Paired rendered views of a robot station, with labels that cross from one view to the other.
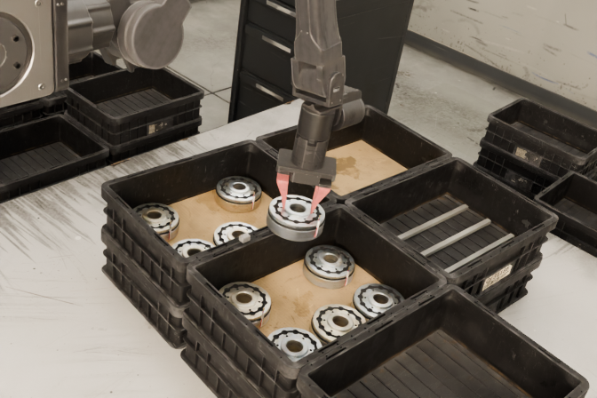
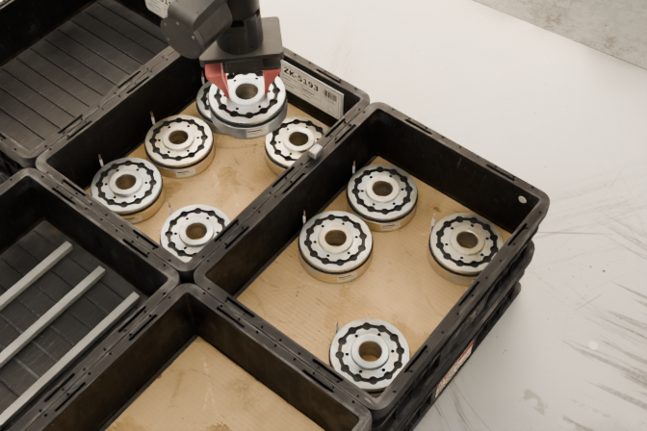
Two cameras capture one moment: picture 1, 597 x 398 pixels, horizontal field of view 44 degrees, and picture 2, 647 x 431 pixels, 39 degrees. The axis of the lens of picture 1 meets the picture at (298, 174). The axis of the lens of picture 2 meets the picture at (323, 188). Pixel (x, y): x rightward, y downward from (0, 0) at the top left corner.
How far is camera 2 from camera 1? 1.95 m
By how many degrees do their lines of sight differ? 97
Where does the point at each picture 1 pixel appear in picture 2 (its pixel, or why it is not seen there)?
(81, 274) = (542, 280)
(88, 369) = not seen: hidden behind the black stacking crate
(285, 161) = (269, 28)
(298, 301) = (232, 187)
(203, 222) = (401, 291)
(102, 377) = not seen: hidden behind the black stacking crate
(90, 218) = (606, 393)
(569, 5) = not seen: outside the picture
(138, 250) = (456, 190)
